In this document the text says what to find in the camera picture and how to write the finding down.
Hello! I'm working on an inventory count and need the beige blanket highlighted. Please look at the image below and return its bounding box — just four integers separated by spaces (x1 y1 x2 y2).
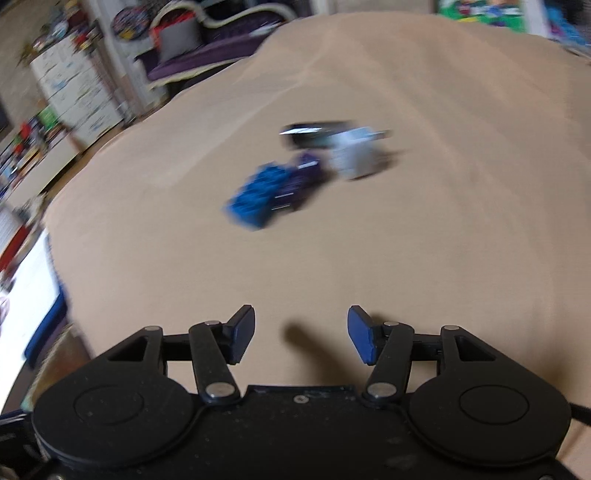
44 11 591 462

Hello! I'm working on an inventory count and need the white cube adapter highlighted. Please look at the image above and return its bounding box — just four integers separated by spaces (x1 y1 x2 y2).
330 127 393 181

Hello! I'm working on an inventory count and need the blue studded building block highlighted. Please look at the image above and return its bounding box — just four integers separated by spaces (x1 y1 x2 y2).
225 162 296 232

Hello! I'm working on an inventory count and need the blue folded cloth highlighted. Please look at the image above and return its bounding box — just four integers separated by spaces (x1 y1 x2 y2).
23 286 70 365

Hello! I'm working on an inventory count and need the colourful toy box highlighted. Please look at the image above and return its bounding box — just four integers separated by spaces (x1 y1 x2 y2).
434 0 527 33

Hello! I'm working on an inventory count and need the purple sofa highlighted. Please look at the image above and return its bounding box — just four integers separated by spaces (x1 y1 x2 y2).
134 0 296 88

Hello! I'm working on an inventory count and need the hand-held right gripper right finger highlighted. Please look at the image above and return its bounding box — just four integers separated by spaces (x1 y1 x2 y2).
347 305 502 407

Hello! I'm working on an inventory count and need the grey cushion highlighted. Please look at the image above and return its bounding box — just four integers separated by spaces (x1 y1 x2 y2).
157 18 204 62

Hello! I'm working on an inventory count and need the white drawer cabinet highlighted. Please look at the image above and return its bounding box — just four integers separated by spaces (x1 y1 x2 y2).
30 34 125 148

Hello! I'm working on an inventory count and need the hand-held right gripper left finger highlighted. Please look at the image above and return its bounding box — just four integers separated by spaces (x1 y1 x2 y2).
95 305 257 407

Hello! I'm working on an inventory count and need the purple car charger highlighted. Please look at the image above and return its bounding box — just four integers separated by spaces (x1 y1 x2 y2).
272 150 333 213

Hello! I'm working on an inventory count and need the black shiny cylinder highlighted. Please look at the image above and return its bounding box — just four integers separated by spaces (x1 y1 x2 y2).
279 121 356 151

